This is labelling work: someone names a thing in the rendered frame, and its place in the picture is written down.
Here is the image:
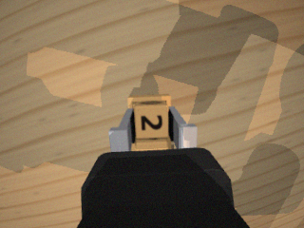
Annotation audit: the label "beige cube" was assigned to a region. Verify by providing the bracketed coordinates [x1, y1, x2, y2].
[135, 138, 168, 151]
[134, 100, 169, 139]

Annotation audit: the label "tan wooden tray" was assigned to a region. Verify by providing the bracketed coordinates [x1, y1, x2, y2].
[127, 94, 171, 151]

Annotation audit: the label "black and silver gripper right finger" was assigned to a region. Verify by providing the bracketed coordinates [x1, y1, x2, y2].
[168, 106, 198, 149]

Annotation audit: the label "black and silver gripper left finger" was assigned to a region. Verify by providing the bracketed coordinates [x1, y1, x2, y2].
[108, 108, 136, 152]

